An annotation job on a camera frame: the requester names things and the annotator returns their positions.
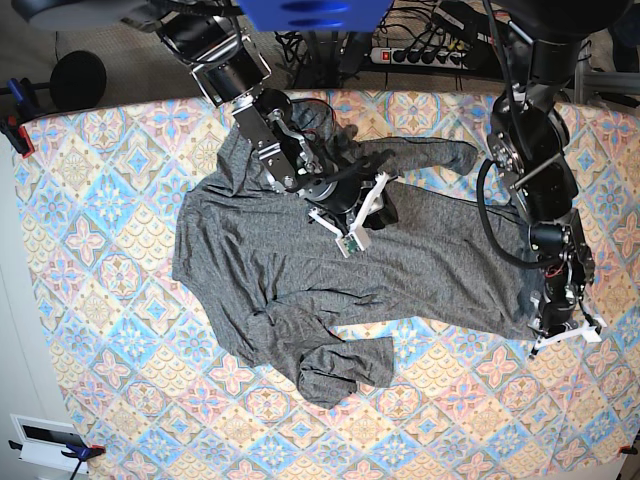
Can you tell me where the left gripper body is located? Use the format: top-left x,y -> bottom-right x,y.
527,291 -> 607,359

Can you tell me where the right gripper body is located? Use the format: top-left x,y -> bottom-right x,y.
305,172 -> 398,258

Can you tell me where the grey t-shirt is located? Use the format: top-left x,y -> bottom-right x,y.
172,129 -> 543,409

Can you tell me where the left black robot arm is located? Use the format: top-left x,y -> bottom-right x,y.
476,1 -> 606,356

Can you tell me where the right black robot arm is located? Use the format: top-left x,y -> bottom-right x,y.
156,1 -> 398,257

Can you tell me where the black power strip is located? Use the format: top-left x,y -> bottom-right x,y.
369,47 -> 469,70

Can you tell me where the patterned colourful tablecloth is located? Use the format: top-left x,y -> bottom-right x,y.
13,99 -> 639,479

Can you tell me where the black round stool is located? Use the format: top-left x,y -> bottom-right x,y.
49,50 -> 107,112

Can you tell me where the red blue table clamp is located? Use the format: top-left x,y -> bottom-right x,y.
1,78 -> 40,158

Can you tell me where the orange blue corner clamp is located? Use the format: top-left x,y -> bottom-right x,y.
8,438 -> 106,480

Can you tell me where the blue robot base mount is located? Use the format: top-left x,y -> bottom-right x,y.
238,0 -> 392,33

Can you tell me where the white wall outlet box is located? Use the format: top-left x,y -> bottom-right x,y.
10,414 -> 85,473

